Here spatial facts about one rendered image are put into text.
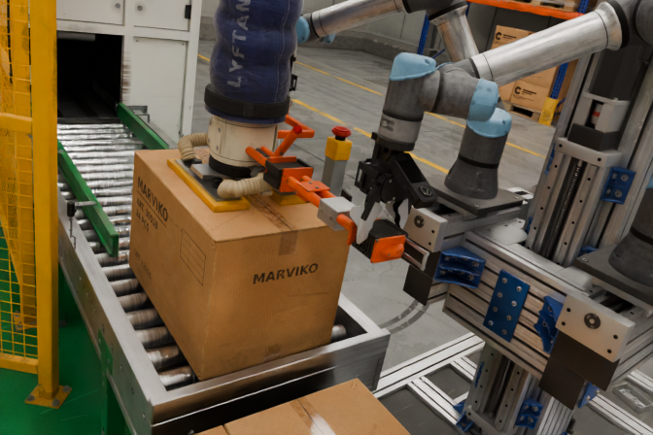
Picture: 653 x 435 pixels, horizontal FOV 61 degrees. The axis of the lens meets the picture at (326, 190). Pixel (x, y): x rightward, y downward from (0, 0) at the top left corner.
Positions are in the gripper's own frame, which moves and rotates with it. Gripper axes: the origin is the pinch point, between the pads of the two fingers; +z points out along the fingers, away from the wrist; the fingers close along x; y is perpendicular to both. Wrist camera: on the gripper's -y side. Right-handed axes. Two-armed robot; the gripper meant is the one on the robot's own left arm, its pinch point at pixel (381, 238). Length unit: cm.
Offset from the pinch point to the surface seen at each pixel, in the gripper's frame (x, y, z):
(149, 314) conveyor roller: 22, 62, 54
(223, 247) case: 18.3, 29.9, 15.2
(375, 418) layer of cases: -15, 2, 54
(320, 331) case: -15, 30, 47
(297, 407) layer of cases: 1, 13, 54
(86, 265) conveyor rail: 34, 86, 49
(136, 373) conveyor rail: 35, 34, 49
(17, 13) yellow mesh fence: 43, 145, -15
